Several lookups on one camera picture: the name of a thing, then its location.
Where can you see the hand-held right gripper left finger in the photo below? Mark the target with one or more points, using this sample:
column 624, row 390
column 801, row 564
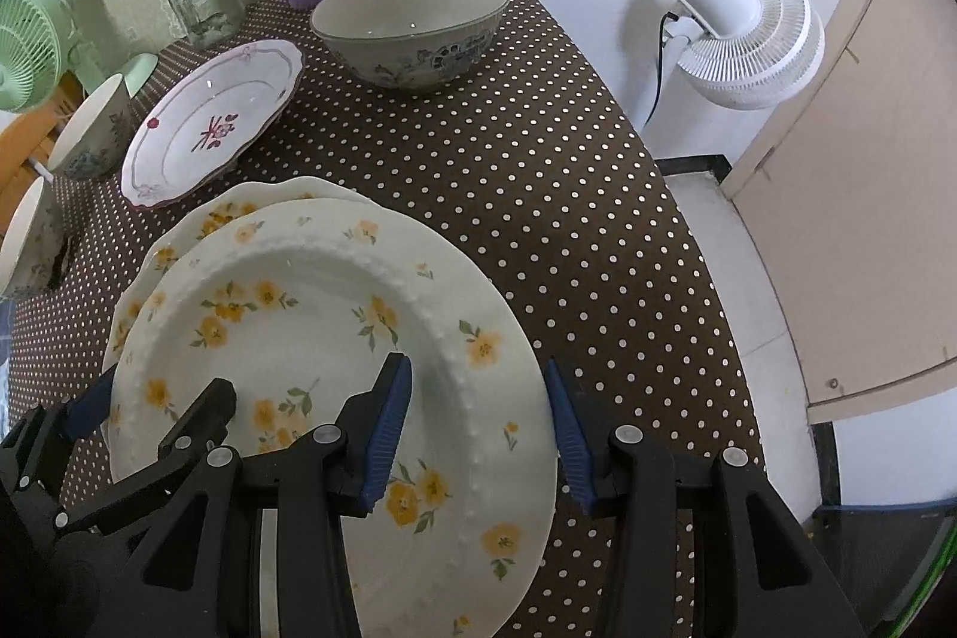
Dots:
column 389, row 429

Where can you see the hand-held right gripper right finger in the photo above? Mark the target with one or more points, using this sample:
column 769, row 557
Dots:
column 572, row 444

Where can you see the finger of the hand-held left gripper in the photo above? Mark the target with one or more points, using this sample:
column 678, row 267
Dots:
column 86, row 415
column 209, row 410

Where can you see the large yellow flower plate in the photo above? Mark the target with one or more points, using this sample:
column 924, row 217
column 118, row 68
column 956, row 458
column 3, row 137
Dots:
column 314, row 309

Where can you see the small blue floral bowl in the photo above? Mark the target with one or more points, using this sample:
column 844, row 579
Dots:
column 90, row 137
column 30, row 249

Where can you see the scalloped yellow flower plate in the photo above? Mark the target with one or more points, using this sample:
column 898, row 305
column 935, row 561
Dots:
column 217, row 218

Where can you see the pink flower white plate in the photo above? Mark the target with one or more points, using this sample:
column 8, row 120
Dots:
column 209, row 122

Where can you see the orange wooden furniture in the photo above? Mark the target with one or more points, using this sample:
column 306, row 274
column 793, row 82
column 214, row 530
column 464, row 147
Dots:
column 22, row 145

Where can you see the dark grey panel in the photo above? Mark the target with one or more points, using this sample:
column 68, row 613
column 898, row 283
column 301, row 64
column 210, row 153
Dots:
column 875, row 563

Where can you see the green desk fan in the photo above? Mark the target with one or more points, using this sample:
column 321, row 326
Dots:
column 30, row 47

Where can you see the beige door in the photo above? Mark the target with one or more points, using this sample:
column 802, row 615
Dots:
column 860, row 197

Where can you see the white standing fan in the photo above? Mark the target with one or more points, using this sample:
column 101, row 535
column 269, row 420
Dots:
column 748, row 40

